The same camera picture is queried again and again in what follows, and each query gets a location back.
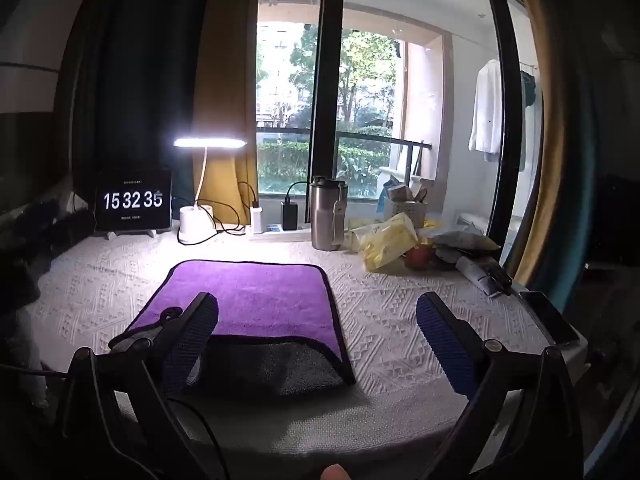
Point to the black balcony railing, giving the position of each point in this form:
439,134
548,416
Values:
350,135

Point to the yellow plastic bag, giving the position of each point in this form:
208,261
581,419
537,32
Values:
387,242

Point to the grey plastic bag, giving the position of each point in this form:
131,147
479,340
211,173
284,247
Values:
465,244

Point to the white power strip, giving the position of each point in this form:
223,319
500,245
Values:
287,233

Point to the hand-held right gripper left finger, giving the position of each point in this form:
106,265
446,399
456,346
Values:
192,337

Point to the white tube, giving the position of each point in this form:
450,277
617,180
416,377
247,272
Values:
482,272

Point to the dark green curtain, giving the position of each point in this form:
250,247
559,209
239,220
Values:
135,75

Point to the white charger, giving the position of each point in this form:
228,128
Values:
257,219

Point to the person's right hand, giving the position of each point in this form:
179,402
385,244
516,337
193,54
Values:
334,473

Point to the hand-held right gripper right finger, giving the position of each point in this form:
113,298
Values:
441,336

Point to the black charger plug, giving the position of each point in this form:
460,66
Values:
289,214

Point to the purple and grey towel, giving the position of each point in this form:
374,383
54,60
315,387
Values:
260,305

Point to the tablet clock display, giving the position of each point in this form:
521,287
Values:
132,200

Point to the white hanging shirt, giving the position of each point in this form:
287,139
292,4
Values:
486,107

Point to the red apple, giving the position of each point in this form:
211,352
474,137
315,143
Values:
419,256

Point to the stainless steel tumbler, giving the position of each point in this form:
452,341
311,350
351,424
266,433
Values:
326,215

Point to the smartphone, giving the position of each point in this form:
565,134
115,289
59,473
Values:
550,317

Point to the mustard yellow curtain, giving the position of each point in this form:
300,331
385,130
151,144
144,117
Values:
227,110

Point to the white desk lamp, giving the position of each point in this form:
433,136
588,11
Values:
200,175

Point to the white storage basket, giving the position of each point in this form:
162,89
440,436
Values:
405,207

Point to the white textured tablecloth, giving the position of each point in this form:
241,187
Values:
380,320

